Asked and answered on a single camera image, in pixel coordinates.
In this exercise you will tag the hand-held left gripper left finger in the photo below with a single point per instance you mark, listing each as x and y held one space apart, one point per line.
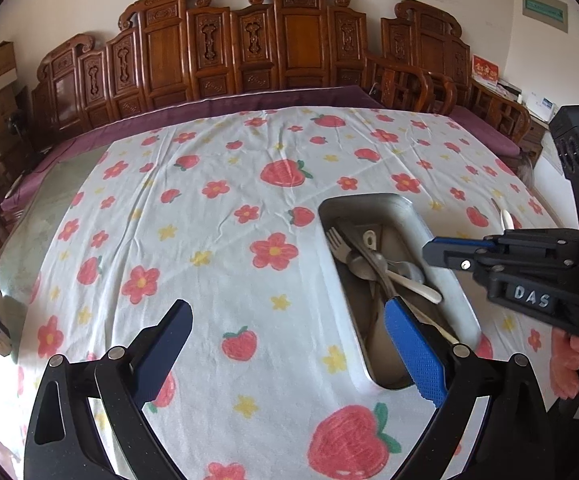
164 355

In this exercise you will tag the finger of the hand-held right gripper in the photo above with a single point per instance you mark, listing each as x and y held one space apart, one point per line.
462 243
449 257

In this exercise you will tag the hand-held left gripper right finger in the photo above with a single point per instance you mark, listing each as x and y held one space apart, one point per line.
414 347

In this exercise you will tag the light wooden chopstick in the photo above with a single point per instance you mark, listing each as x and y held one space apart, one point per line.
437 326

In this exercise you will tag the white ceramic spoon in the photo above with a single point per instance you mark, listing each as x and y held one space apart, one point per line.
414 280

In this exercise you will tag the rectangular metal tray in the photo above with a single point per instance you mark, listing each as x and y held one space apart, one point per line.
449 300

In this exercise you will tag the metal spoon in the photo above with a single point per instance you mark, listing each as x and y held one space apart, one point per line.
362 267

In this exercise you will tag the metal fork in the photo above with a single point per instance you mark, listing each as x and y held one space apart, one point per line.
338 245

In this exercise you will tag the white plastic spoon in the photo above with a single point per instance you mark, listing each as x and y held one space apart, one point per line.
505 220

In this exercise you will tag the purple armchair cushion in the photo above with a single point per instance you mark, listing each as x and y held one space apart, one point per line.
484 132

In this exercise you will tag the strawberry flower printed tablecloth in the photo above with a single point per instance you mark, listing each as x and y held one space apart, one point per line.
194 240

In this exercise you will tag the wooden side table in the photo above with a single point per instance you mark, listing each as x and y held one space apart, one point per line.
534 140

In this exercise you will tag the stack of papers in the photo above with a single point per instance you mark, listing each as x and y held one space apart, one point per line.
509 89

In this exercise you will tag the white device box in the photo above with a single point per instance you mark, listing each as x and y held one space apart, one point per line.
542 102

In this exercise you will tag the red card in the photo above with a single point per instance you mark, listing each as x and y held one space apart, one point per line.
485 68

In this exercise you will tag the carved wooden armchair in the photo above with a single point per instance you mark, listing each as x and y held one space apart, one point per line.
434 45

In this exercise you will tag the purple sofa cushion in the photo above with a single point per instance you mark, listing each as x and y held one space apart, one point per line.
119 130

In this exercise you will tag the carved wooden sofa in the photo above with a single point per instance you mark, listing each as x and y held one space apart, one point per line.
219 50

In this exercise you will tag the grey wall panel box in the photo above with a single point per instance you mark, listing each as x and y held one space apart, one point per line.
544 10

